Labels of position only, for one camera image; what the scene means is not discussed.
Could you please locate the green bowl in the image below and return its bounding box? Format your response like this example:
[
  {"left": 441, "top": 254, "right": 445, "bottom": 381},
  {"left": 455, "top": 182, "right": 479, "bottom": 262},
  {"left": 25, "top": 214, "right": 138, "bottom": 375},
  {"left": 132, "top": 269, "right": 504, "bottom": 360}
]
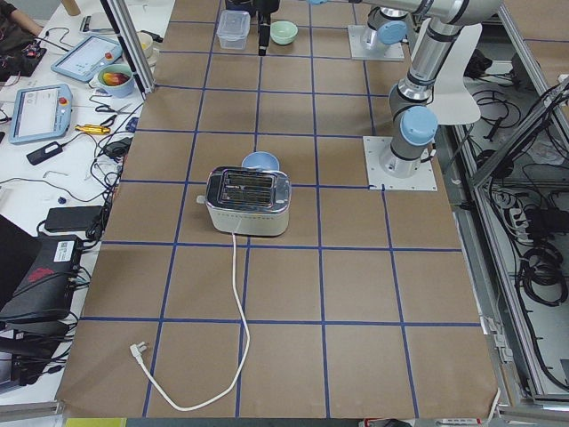
[{"left": 270, "top": 20, "right": 298, "bottom": 45}]

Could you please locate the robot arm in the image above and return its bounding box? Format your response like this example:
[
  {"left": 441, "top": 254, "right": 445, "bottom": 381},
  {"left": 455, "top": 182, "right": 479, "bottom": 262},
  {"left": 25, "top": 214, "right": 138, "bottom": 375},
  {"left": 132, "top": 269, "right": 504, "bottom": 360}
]
[
  {"left": 252, "top": 1, "right": 407, "bottom": 60},
  {"left": 368, "top": 0, "right": 501, "bottom": 179}
]

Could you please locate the cream bowl with lemon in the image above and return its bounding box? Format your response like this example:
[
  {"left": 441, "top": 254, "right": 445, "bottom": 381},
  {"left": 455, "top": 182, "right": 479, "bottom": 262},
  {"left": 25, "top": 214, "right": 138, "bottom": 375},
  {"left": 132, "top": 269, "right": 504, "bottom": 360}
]
[{"left": 137, "top": 31, "right": 154, "bottom": 60}]

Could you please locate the blue bowl with fruit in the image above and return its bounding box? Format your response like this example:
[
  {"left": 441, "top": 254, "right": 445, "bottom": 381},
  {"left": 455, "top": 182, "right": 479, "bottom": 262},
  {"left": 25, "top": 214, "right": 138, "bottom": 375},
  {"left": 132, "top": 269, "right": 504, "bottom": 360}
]
[{"left": 97, "top": 64, "right": 134, "bottom": 98}]

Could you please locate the clear plastic food container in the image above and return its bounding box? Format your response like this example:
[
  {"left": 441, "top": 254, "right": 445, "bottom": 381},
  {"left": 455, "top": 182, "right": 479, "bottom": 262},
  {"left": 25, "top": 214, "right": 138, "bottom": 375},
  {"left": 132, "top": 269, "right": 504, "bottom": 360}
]
[{"left": 216, "top": 10, "right": 251, "bottom": 50}]

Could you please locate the cream silver toaster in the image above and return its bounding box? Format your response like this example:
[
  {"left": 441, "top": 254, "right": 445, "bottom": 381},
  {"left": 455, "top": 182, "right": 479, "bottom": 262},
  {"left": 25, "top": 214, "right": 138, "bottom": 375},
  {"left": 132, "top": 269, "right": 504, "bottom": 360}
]
[{"left": 196, "top": 166, "right": 292, "bottom": 237}]

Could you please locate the yellow screwdriver tool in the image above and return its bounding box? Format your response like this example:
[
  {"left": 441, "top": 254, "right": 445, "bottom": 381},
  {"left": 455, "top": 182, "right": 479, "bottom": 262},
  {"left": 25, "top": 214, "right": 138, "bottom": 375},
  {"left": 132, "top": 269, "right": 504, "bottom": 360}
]
[{"left": 75, "top": 125, "right": 111, "bottom": 135}]

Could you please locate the white plastic sheet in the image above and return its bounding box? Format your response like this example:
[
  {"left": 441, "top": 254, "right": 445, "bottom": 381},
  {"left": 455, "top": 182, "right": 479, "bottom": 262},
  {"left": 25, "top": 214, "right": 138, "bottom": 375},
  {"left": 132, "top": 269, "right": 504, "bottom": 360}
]
[{"left": 428, "top": 24, "right": 482, "bottom": 125}]

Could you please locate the blue teach pendant tablet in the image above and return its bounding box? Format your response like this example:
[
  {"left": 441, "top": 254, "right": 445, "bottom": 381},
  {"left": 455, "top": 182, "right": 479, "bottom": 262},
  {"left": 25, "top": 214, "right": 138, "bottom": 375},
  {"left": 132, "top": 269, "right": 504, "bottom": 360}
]
[{"left": 8, "top": 84, "right": 73, "bottom": 145}]

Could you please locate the black power adapter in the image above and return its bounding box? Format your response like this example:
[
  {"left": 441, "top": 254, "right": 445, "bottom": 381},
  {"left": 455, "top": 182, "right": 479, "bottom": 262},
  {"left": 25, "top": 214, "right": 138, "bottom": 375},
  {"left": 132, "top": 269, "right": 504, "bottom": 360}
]
[{"left": 27, "top": 141, "right": 63, "bottom": 165}]

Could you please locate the black power brick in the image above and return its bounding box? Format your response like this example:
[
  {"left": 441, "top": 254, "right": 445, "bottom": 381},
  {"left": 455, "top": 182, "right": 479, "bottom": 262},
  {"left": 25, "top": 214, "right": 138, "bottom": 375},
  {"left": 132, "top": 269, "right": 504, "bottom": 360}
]
[{"left": 44, "top": 205, "right": 102, "bottom": 232}]

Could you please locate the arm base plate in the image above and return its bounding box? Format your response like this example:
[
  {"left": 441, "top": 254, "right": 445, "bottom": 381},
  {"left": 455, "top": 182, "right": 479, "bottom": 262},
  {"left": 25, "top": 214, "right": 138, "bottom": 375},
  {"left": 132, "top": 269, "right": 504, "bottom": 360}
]
[
  {"left": 348, "top": 25, "right": 405, "bottom": 62},
  {"left": 363, "top": 136, "right": 437, "bottom": 191}
]

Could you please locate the aluminium frame post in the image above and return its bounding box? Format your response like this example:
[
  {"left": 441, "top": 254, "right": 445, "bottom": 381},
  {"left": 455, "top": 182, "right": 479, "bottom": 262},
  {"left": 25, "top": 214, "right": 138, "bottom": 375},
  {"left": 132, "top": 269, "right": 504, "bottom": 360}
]
[{"left": 100, "top": 0, "right": 156, "bottom": 98}]

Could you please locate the white toaster power cord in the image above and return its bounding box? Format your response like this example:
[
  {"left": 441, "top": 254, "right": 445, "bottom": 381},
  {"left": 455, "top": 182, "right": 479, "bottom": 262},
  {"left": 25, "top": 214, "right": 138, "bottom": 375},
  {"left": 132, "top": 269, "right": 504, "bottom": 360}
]
[{"left": 129, "top": 232, "right": 251, "bottom": 413}]

